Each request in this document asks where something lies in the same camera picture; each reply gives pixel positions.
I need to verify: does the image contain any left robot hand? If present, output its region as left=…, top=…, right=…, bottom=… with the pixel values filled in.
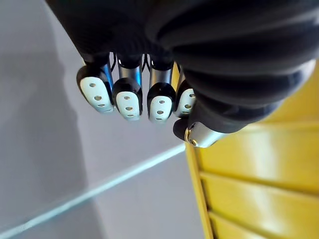
left=46, top=0, right=319, bottom=148

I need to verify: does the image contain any yellow metal side rail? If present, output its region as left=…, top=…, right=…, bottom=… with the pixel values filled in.
left=185, top=142, right=215, bottom=239

